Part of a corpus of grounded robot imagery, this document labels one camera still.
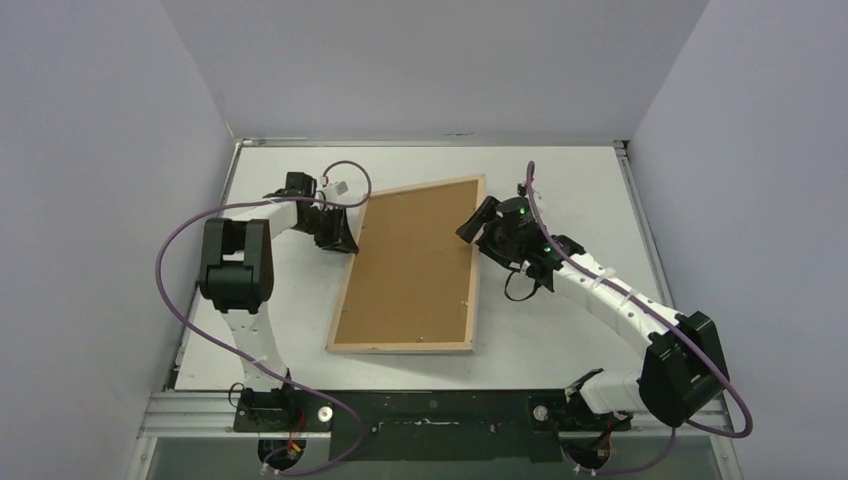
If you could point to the light wooden picture frame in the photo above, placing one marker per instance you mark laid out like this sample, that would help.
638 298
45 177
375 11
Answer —
397 348

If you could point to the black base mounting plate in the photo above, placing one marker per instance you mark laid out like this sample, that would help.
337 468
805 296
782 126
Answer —
418 426

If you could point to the aluminium front rail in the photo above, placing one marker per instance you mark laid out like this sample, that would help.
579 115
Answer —
209 415

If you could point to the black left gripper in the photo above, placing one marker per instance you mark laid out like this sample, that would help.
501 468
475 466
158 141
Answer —
342 239

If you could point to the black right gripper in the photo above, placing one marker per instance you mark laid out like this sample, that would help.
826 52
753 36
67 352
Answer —
483 221

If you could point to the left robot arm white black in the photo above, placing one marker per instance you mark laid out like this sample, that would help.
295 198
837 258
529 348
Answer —
237 275

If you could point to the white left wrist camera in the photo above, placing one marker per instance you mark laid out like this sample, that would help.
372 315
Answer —
334 192

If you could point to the brown frame backing board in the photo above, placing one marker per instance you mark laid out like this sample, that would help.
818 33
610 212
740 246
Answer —
411 265

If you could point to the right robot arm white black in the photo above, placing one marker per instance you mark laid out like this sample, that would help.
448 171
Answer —
683 366

